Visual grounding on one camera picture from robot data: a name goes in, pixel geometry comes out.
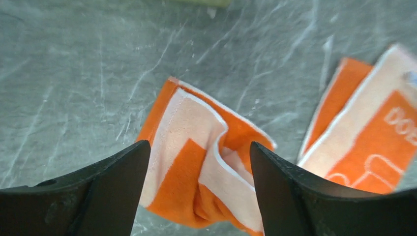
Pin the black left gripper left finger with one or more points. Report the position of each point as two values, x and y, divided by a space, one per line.
100 199

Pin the orange white patterned towel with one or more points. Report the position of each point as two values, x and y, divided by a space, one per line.
363 135

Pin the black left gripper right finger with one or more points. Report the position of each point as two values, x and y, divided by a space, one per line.
296 202

